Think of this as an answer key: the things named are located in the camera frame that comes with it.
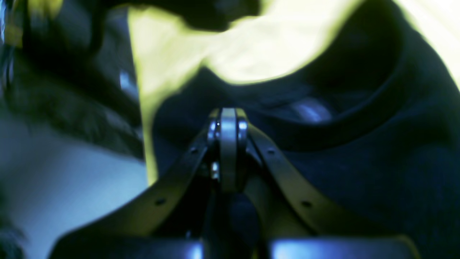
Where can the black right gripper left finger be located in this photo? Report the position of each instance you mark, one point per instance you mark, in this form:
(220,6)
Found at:
(170,220)

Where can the black T-shirt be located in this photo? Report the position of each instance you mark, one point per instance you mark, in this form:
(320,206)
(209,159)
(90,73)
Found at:
(373,123)

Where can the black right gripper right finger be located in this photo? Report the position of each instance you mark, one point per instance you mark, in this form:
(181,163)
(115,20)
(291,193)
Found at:
(298,222)

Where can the yellow tablecloth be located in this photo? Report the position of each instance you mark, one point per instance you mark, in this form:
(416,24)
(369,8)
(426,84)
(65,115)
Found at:
(289,36)

